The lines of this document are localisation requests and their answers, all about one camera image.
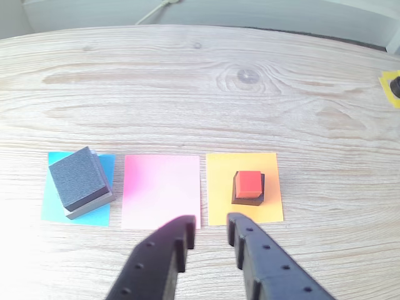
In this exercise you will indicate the yellow tape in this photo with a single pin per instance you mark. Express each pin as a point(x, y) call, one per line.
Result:
point(386, 90)

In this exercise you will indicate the pink paper sheet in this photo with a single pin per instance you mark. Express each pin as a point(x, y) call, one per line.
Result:
point(159, 187)

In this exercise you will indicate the blue paper sheet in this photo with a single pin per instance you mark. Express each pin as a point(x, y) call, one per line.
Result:
point(50, 206)

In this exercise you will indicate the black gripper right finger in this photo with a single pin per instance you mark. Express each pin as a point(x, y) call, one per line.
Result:
point(275, 272)

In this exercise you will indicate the white shelf frame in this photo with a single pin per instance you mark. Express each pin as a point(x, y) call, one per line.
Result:
point(393, 43)

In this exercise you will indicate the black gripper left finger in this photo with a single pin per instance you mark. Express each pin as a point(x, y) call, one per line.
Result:
point(150, 265)

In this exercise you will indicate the large grey cube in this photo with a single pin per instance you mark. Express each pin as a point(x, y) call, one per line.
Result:
point(93, 207)

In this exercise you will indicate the small black cube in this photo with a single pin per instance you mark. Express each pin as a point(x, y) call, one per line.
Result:
point(247, 201)

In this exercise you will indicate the medium black cube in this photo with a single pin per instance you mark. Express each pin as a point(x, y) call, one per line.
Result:
point(78, 176)

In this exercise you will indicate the orange paper sheet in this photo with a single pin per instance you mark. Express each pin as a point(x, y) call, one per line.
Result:
point(218, 187)

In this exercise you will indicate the small red cube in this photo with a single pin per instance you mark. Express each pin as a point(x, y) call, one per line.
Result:
point(248, 182)

